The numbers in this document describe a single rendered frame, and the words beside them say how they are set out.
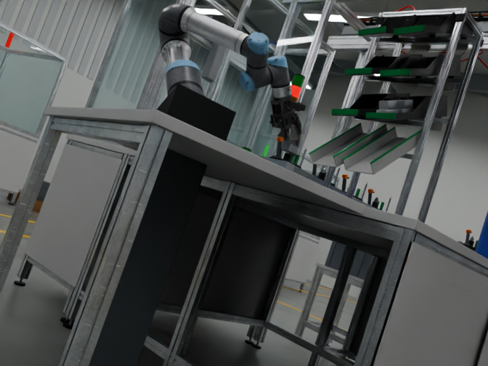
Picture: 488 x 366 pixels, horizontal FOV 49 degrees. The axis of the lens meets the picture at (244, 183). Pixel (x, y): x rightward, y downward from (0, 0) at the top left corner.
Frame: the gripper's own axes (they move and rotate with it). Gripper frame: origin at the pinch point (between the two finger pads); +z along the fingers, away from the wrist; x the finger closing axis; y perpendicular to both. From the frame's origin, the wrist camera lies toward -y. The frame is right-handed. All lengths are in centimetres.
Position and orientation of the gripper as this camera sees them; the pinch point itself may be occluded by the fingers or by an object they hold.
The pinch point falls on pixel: (293, 141)
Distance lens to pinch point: 219.2
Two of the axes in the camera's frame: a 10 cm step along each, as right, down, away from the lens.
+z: 1.9, 9.0, 4.0
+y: -7.0, 4.1, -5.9
